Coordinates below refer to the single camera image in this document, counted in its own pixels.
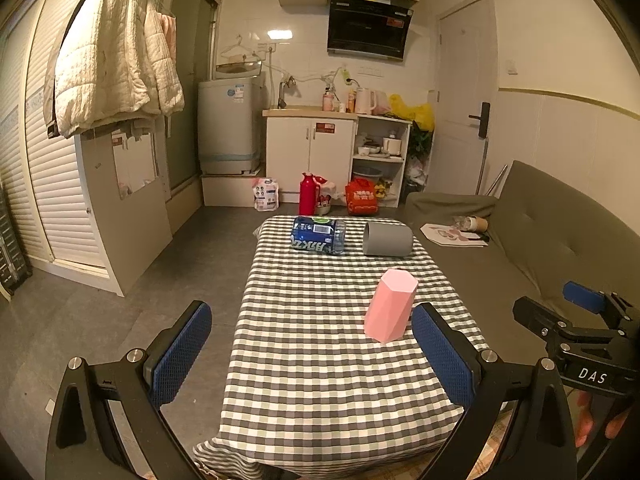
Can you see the white clothes hanger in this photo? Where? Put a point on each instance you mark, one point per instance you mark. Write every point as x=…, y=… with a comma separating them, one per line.
x=239, y=50

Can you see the white wall outlets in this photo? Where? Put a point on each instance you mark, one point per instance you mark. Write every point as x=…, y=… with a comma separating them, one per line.
x=371, y=70

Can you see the black plastic crate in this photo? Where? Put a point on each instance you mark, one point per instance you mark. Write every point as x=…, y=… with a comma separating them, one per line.
x=12, y=250

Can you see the basin on washing machine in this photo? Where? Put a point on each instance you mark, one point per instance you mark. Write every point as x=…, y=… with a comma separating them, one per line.
x=239, y=69

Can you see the green checked tablecloth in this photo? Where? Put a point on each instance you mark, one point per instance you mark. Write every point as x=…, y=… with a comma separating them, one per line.
x=310, y=340

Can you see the pink bottle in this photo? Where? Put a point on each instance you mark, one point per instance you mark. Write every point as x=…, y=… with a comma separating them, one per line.
x=328, y=100

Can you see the orange bottle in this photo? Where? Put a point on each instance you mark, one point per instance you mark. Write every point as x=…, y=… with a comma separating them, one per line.
x=351, y=102

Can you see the white detergent pouch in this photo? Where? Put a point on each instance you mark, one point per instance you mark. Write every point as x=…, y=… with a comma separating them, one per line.
x=266, y=194

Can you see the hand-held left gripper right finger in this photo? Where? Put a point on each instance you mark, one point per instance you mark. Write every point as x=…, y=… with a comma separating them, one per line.
x=442, y=355

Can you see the white washing machine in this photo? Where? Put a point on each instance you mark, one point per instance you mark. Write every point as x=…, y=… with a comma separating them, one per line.
x=227, y=125

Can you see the white door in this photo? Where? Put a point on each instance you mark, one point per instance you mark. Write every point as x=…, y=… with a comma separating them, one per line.
x=460, y=85

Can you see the grey-green sofa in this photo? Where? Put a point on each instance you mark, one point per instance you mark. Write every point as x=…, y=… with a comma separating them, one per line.
x=530, y=232

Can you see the white electric kettle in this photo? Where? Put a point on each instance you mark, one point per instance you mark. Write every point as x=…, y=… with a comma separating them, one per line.
x=365, y=101

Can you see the brown paper cup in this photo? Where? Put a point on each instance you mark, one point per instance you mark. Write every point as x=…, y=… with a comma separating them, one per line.
x=477, y=223

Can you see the red thermos flask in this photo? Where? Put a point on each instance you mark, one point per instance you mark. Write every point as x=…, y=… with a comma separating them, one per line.
x=307, y=195

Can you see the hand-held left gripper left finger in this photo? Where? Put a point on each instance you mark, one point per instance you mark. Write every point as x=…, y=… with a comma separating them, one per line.
x=182, y=355

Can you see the white light switch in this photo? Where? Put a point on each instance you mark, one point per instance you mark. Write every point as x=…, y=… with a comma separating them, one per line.
x=511, y=67

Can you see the white open shelf unit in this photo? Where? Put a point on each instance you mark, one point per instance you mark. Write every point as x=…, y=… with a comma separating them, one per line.
x=406, y=160

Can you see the white slatted wardrobe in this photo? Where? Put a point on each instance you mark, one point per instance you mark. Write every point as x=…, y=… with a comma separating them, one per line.
x=60, y=195

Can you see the pink cup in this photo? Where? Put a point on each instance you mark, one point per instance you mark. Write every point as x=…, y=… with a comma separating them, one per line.
x=390, y=305

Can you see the red shopping bag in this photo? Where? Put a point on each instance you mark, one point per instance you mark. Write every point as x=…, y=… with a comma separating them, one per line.
x=361, y=197

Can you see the blue label plastic bottle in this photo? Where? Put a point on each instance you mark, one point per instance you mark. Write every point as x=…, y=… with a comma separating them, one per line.
x=318, y=235

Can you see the yellow plastic bag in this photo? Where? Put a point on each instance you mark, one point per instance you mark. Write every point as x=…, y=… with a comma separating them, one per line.
x=417, y=112

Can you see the red printed small bag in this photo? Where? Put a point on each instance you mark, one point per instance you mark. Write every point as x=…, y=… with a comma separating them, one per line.
x=324, y=204

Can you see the leaning mop stick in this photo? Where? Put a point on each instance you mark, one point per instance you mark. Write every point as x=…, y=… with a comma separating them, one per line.
x=484, y=165

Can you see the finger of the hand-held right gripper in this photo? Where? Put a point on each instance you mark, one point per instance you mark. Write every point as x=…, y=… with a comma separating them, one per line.
x=582, y=296
x=540, y=316

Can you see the grey cup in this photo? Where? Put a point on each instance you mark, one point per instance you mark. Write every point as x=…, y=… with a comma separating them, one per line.
x=387, y=238

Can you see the white washing machine platform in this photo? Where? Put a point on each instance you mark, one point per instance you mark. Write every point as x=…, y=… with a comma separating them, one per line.
x=225, y=189

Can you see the stacked bowls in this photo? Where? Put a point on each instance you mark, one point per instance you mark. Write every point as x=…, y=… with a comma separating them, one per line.
x=367, y=150

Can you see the black range hood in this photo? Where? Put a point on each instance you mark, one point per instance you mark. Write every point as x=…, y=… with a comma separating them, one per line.
x=367, y=25

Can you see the white puffer jacket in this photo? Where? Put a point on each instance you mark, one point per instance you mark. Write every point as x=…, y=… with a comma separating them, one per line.
x=115, y=55

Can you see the person's right hand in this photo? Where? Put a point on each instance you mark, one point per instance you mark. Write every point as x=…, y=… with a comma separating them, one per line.
x=583, y=422

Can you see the metal faucet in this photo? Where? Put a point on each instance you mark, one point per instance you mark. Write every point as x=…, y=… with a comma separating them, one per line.
x=282, y=95

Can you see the glass sliding door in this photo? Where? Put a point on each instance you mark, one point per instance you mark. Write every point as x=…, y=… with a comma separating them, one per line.
x=192, y=85

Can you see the white sink cabinet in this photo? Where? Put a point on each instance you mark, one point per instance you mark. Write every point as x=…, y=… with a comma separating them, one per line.
x=305, y=155

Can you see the printed paper sheet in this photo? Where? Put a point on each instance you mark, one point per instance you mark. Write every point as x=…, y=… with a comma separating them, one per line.
x=445, y=236

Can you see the pink hanging cloth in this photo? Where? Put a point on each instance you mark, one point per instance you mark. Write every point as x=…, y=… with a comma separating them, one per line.
x=169, y=35

